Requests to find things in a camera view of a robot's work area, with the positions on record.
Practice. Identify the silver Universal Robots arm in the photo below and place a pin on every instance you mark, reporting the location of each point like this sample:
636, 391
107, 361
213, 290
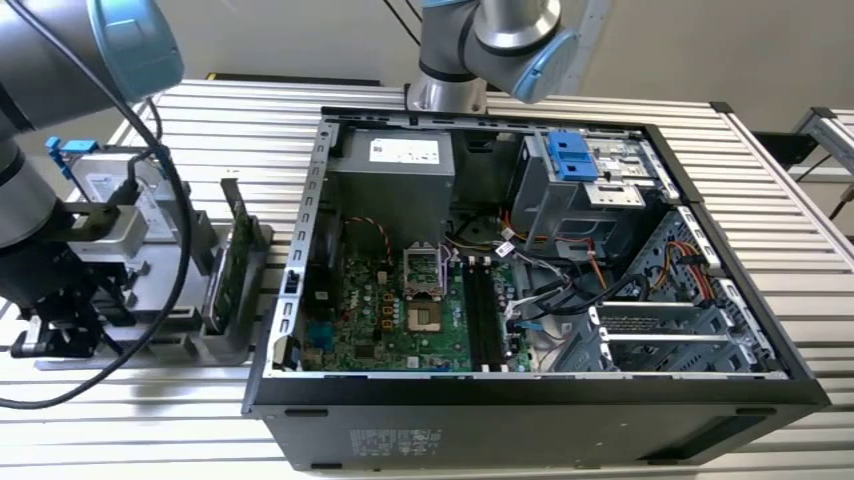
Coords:
41, 75

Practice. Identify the RAM slot with white clips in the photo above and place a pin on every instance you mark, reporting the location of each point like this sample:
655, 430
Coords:
480, 315
497, 315

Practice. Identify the hard disk in blue carrier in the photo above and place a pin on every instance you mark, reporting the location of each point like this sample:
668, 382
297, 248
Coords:
94, 170

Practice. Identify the green graphics card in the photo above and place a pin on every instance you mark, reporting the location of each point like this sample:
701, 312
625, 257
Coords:
230, 280

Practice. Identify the grey parts rack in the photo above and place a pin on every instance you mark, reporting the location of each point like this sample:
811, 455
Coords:
228, 350

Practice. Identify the blue VGA port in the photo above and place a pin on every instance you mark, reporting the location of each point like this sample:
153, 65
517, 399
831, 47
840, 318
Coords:
321, 335

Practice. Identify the green motherboard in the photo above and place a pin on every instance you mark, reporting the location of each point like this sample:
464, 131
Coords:
374, 340

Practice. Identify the grey power supply unit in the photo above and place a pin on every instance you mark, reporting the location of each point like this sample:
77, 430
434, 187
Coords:
394, 200

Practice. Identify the CPU socket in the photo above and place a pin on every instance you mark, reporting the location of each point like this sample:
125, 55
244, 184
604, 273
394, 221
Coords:
425, 317

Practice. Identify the black open PC case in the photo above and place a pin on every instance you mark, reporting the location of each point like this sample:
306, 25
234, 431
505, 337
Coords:
468, 430

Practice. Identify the metal optical drive cage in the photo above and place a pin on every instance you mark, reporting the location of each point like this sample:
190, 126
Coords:
554, 210

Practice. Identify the blue plastic drive latch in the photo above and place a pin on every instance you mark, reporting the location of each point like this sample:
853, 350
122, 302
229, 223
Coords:
568, 155

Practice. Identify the metal disk bay cage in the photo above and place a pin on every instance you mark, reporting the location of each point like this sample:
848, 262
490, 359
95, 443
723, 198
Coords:
668, 345

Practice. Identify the aluminium slat side table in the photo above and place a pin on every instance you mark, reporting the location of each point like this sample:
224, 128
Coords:
828, 130

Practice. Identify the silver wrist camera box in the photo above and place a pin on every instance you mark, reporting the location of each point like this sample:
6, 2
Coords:
117, 235

